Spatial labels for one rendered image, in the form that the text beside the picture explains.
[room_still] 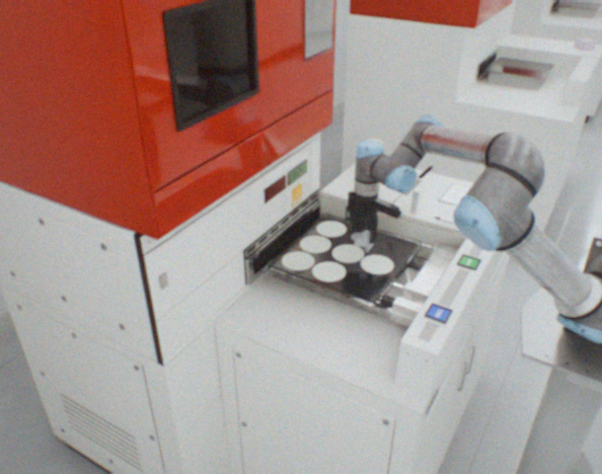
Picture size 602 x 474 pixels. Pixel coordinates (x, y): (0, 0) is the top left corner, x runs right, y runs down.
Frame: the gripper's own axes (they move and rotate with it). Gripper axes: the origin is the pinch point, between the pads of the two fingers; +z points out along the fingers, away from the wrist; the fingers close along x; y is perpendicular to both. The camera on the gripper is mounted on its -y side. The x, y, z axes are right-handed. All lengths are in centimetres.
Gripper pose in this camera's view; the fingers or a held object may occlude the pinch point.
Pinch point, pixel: (368, 248)
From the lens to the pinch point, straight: 176.4
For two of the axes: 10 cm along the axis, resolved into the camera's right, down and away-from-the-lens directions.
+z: 0.0, 8.4, 5.4
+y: -9.8, 1.0, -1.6
